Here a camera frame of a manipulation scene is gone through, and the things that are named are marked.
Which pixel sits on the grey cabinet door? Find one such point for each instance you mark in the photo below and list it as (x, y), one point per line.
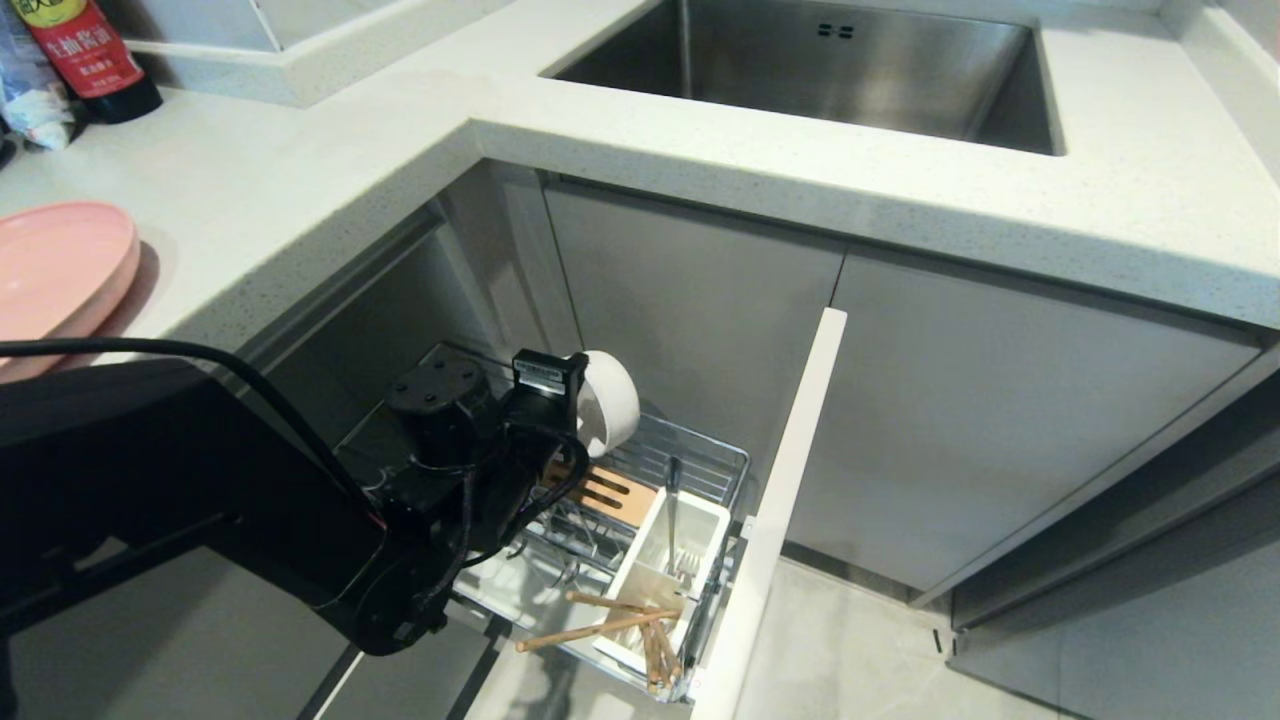
(690, 310)
(1130, 620)
(960, 430)

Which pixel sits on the white drawer front panel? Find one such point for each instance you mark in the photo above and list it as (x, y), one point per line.
(785, 480)

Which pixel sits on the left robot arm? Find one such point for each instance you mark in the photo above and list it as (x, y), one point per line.
(150, 470)

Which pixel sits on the white ceramic bowl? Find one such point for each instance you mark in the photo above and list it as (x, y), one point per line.
(612, 400)

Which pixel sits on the metal utensil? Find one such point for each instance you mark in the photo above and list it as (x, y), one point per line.
(673, 510)

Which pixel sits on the stainless steel sink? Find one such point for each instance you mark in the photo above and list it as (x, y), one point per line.
(850, 70)

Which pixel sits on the dark soy sauce bottle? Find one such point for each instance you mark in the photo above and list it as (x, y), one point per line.
(95, 60)

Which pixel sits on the crumpled plastic bag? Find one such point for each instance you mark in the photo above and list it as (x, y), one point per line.
(30, 95)

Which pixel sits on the pink plate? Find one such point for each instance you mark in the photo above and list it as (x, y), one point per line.
(55, 265)

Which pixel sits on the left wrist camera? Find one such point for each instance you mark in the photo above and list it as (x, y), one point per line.
(548, 376)

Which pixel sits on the wooden chopstick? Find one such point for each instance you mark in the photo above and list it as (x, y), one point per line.
(590, 630)
(605, 601)
(652, 655)
(670, 650)

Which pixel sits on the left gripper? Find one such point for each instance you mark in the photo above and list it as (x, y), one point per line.
(535, 455)

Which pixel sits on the wooden slotted spatula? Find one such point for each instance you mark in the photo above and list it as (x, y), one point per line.
(620, 492)

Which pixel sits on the white plastic utensil holder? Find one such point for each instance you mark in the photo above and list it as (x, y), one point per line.
(645, 560)

